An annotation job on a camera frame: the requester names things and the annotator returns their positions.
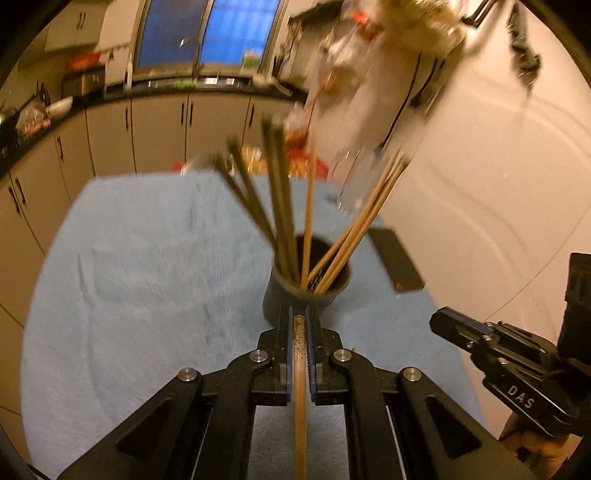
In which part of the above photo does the white bowl on counter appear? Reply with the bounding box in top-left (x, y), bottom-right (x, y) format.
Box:
top-left (46, 96), bottom-right (73, 120)

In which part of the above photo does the person's right hand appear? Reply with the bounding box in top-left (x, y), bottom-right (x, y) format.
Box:
top-left (499, 413), bottom-right (580, 479)

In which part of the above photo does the red plastic basin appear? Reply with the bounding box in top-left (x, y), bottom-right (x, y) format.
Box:
top-left (287, 149), bottom-right (329, 180)

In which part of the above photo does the dark chopstick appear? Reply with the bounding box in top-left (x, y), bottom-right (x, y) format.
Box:
top-left (262, 117), bottom-right (301, 284)

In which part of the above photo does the sink faucet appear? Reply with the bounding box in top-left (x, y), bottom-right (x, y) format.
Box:
top-left (178, 37), bottom-right (205, 80)

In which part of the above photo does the dark grey utensil cup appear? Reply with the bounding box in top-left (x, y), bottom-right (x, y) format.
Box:
top-left (263, 256), bottom-right (352, 326)

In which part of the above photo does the clear glass mug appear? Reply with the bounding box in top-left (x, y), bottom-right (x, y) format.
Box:
top-left (328, 146), bottom-right (386, 215)

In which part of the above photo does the steel toaster box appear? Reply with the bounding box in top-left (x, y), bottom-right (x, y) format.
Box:
top-left (61, 64), bottom-right (106, 97)

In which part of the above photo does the black power cable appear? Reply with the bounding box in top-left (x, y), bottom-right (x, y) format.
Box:
top-left (375, 52), bottom-right (424, 153)

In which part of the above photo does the green dish soap bottle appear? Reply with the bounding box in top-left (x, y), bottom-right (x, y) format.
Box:
top-left (240, 50), bottom-right (262, 73)

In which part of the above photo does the kitchen window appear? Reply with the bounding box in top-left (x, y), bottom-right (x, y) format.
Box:
top-left (134, 1), bottom-right (280, 71)

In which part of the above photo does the blue table cloth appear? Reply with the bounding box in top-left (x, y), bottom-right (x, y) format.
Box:
top-left (21, 171), bottom-right (484, 479)

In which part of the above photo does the hanging plastic bag of food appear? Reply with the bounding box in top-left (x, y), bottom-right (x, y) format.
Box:
top-left (375, 0), bottom-right (466, 57)

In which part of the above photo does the black smartphone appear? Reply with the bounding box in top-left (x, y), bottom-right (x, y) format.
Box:
top-left (368, 227), bottom-right (425, 293)

